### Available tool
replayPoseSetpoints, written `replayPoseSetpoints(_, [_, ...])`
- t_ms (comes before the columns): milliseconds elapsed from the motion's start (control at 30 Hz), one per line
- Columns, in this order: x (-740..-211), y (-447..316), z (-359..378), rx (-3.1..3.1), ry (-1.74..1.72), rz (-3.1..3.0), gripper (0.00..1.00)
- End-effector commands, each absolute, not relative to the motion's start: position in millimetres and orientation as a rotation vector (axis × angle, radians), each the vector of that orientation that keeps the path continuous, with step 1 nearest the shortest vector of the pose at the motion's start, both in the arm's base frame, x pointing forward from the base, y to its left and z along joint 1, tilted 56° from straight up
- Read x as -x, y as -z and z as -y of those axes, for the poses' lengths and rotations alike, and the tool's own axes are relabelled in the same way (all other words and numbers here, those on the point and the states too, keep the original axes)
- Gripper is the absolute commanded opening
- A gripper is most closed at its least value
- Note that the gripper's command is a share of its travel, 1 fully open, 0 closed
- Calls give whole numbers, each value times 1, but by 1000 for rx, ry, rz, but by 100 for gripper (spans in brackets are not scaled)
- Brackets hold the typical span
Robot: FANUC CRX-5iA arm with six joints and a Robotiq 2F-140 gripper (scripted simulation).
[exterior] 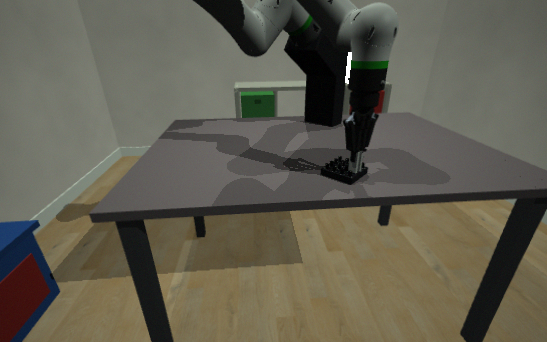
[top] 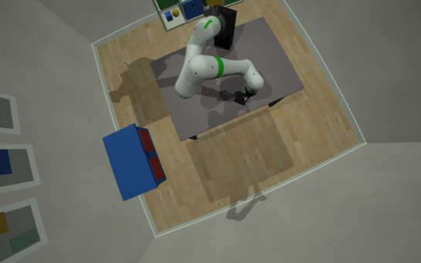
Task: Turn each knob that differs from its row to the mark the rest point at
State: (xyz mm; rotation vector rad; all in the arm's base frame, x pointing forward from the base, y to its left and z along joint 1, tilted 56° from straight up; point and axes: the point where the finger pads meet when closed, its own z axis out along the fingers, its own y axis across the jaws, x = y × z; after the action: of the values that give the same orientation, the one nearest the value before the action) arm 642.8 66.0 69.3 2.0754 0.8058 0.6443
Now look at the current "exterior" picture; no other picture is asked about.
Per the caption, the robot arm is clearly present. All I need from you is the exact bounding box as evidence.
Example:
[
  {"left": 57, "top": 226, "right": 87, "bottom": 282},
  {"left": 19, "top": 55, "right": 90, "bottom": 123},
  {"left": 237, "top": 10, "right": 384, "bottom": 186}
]
[{"left": 193, "top": 0, "right": 399, "bottom": 94}]

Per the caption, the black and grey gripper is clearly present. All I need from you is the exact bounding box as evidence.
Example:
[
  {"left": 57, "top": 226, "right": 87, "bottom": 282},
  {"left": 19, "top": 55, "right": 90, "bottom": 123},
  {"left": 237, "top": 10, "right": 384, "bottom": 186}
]
[{"left": 343, "top": 91, "right": 380, "bottom": 174}]

